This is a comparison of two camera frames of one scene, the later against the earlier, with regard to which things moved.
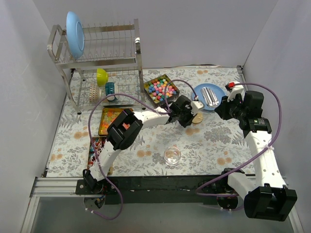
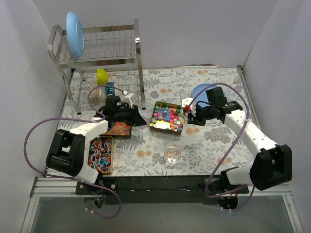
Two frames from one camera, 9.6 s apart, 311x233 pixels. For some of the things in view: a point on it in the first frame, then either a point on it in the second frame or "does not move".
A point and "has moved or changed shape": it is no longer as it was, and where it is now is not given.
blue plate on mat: [210, 95] does not move
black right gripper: [223, 109] → [197, 115]
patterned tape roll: [95, 94] does not move
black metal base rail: [168, 190] does not move
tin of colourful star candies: [161, 90] has moved or changed shape
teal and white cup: [110, 90] does not move
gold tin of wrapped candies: [99, 142] does not move
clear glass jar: [172, 155] does not move
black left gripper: [185, 116] → [133, 114]
